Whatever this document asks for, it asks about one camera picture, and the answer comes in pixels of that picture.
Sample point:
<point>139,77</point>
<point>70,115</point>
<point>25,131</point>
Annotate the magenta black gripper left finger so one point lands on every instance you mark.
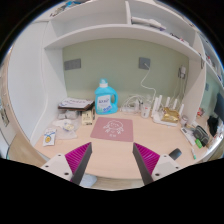
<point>70,166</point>

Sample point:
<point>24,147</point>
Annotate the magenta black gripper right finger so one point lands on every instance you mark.
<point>153,166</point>

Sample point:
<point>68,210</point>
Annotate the black computer mouse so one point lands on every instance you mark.
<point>175,153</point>

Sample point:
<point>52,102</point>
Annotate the pink mouse pad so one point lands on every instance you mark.
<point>113,129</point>

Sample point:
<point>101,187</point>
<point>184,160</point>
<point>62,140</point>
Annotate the clear plastic bag with items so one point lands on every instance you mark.
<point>66,129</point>

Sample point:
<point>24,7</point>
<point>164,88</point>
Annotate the yellow smiley snack packet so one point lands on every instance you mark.
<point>49,137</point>

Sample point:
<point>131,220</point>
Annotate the green marker pen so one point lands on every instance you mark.
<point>193,154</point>

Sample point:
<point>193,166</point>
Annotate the white remote control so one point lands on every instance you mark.
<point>188,136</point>

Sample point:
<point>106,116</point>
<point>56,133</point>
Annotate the small yellow box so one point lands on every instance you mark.
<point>87,118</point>

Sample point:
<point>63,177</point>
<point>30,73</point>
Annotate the gold ornament figure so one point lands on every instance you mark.
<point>169,115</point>

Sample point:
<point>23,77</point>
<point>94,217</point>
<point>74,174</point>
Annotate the black pouch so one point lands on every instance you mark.
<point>200,134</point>

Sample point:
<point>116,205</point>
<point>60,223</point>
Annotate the white wifi router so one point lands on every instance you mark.
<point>156,113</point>

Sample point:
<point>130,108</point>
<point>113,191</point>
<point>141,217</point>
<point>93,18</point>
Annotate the white plastic cup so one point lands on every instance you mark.
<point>145,110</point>

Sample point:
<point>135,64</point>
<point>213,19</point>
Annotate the white power strip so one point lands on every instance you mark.
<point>129,109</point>

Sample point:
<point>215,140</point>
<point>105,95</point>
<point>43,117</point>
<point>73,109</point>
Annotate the blue detergent bottle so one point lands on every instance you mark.
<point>106,98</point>

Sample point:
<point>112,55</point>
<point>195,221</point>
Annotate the black monitor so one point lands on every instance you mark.
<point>219,107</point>

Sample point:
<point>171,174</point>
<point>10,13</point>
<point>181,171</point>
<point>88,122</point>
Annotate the white device on shelf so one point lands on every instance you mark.
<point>148,22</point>

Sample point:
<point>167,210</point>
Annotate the grey wall panel left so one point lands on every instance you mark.
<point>72,64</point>

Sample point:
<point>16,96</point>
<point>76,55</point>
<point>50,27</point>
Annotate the grey wall socket plate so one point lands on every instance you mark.
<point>144,63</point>

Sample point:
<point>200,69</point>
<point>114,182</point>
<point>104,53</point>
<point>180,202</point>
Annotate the white wall shelf unit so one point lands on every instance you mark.
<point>111,19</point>

